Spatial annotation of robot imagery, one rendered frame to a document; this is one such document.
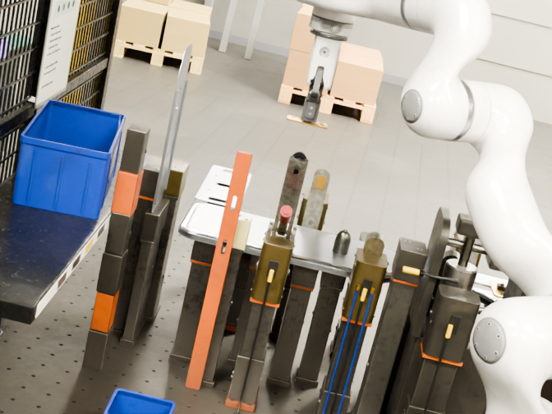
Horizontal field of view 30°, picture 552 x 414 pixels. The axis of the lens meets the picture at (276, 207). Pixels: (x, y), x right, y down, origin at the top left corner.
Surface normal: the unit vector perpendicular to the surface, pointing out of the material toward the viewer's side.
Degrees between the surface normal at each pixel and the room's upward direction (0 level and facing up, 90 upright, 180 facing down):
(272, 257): 90
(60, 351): 0
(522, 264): 114
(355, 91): 90
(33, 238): 0
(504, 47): 90
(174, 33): 90
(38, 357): 0
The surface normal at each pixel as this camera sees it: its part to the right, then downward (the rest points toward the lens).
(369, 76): -0.09, 0.29
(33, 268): 0.22, -0.93
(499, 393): -0.72, 0.58
